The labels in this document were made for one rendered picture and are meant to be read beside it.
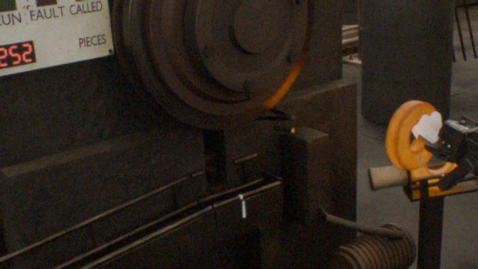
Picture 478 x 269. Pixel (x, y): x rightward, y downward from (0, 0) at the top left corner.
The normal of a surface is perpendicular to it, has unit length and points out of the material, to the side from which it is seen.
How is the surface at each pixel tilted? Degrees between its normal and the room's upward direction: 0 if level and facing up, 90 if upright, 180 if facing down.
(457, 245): 0
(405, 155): 89
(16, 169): 0
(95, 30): 90
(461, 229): 0
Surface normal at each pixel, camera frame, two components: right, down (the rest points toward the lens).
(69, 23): 0.59, 0.23
